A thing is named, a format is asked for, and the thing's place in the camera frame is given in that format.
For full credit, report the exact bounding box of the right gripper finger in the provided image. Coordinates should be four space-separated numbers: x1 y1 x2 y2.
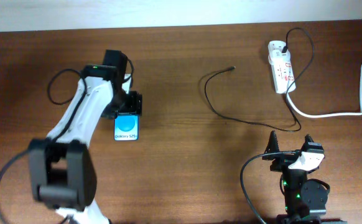
264 131 280 154
302 134 314 149

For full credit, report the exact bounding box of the blue Galaxy smartphone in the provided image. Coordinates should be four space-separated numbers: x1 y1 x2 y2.
114 115 139 141

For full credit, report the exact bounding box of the black charging cable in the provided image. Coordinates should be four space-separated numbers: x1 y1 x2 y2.
203 27 315 133

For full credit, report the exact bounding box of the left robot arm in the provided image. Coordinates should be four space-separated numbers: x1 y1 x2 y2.
27 50 142 223

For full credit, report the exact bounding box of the white charger adapter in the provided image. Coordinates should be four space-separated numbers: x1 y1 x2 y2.
268 49 290 65

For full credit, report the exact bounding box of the white power strip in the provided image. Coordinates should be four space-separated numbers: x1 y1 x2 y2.
268 40 296 94

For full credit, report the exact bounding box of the white power strip cord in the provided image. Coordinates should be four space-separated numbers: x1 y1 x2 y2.
285 55 362 119

